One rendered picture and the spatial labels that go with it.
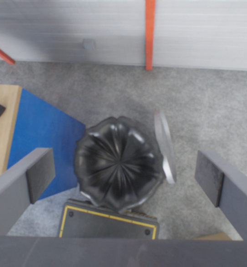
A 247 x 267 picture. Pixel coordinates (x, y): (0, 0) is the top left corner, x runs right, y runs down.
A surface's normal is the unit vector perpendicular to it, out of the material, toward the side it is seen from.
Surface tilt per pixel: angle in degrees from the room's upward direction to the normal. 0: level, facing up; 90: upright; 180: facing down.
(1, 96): 0
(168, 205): 0
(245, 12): 90
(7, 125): 0
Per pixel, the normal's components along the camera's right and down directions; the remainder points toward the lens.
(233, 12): -0.11, 0.99
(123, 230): -0.12, -0.14
